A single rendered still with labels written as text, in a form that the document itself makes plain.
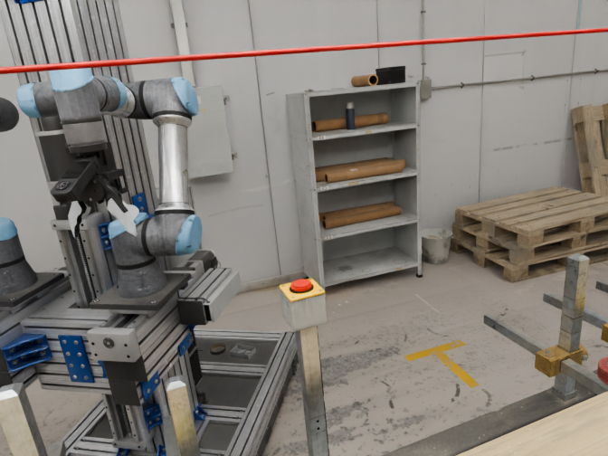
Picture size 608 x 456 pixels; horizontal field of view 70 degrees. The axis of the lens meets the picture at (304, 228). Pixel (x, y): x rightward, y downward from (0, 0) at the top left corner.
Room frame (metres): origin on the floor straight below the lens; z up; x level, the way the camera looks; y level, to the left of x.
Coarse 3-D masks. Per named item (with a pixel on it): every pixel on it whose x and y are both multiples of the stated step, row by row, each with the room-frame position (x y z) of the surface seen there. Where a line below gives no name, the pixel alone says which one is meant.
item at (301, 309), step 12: (288, 288) 0.77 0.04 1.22; (312, 288) 0.76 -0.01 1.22; (288, 300) 0.74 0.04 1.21; (300, 300) 0.73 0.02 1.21; (312, 300) 0.74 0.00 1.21; (324, 300) 0.75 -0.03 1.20; (288, 312) 0.75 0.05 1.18; (300, 312) 0.73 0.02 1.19; (312, 312) 0.74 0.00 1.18; (324, 312) 0.75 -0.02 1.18; (300, 324) 0.73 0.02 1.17; (312, 324) 0.74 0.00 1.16
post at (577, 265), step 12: (576, 264) 0.99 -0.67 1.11; (588, 264) 1.00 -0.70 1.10; (576, 276) 0.99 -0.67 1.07; (564, 288) 1.02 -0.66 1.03; (576, 288) 0.99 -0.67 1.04; (564, 300) 1.02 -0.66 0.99; (576, 300) 0.99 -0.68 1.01; (564, 312) 1.01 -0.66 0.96; (576, 312) 0.99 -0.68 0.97; (564, 324) 1.01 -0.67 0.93; (576, 324) 0.99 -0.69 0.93; (564, 336) 1.01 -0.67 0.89; (576, 336) 0.99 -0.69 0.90; (564, 348) 1.00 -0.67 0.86; (576, 348) 1.00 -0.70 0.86; (564, 384) 0.99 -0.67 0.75
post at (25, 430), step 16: (16, 384) 0.61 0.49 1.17; (0, 400) 0.58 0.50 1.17; (16, 400) 0.59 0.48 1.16; (0, 416) 0.58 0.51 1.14; (16, 416) 0.59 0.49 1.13; (32, 416) 0.61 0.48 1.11; (16, 432) 0.59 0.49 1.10; (32, 432) 0.59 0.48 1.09; (16, 448) 0.58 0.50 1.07; (32, 448) 0.59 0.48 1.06
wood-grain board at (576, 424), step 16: (592, 400) 0.76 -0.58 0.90; (560, 416) 0.72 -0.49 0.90; (576, 416) 0.72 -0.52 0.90; (592, 416) 0.71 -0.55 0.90; (512, 432) 0.69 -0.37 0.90; (528, 432) 0.69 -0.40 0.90; (544, 432) 0.68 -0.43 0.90; (560, 432) 0.68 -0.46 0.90; (576, 432) 0.67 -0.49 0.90; (592, 432) 0.67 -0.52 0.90; (480, 448) 0.66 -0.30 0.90; (496, 448) 0.66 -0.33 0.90; (512, 448) 0.65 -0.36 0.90; (528, 448) 0.65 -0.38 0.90; (544, 448) 0.65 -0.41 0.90; (560, 448) 0.64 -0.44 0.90; (576, 448) 0.64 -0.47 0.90; (592, 448) 0.64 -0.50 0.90
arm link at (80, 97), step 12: (60, 72) 0.89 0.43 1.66; (72, 72) 0.89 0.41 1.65; (84, 72) 0.91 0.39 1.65; (60, 84) 0.89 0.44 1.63; (72, 84) 0.89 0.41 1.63; (84, 84) 0.90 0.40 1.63; (96, 84) 0.94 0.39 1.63; (60, 96) 0.89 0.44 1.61; (72, 96) 0.89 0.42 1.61; (84, 96) 0.90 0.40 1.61; (96, 96) 0.93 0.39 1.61; (60, 108) 0.89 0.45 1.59; (72, 108) 0.89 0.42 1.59; (84, 108) 0.89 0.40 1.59; (96, 108) 0.92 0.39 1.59; (72, 120) 0.89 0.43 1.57; (84, 120) 0.89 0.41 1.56; (96, 120) 0.91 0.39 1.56
